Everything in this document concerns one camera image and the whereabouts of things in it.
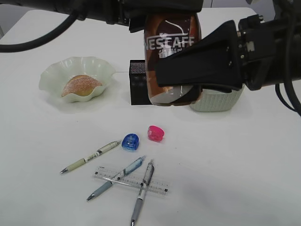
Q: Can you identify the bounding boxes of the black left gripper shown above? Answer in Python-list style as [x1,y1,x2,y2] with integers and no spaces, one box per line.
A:
[118,0,203,32]

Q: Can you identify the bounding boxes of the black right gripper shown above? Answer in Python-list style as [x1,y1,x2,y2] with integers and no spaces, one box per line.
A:
[155,15,289,91]

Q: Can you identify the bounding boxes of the brown Nescafe coffee bottle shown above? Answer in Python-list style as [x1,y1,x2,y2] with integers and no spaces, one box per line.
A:
[144,14,201,106]

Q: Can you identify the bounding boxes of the golden bread loaf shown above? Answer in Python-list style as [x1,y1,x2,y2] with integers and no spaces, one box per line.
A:
[61,75,103,97]

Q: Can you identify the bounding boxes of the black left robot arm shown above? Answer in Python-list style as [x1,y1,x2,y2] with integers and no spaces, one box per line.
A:
[0,0,203,33]

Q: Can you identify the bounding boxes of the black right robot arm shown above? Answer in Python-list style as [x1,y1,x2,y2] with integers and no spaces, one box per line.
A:
[155,0,301,91]

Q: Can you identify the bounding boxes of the pale green woven plastic basket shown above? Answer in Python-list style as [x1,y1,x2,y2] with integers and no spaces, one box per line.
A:
[190,85,245,112]

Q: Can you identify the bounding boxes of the black mesh pen holder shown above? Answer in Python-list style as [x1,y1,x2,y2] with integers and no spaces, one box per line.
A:
[129,59,152,105]

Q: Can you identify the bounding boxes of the pink pencil sharpener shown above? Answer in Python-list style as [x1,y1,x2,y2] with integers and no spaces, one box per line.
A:
[147,125,165,142]

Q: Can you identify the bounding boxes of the blue pencil sharpener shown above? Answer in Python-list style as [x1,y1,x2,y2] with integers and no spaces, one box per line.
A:
[121,133,139,152]

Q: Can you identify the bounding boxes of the light blue ballpoint pen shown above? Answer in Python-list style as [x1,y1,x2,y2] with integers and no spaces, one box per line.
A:
[87,155,146,201]

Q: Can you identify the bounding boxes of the grey patterned ballpoint pen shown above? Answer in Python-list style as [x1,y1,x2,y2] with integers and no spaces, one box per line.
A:
[130,159,155,226]

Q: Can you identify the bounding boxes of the cream white ballpoint pen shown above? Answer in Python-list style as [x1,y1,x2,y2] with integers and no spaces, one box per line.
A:
[60,140,121,174]

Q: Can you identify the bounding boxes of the pale green wavy glass bowl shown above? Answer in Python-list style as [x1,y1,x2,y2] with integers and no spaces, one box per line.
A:
[39,56,116,103]

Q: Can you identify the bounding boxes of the clear plastic ruler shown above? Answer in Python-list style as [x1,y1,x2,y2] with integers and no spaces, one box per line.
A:
[94,167,170,195]

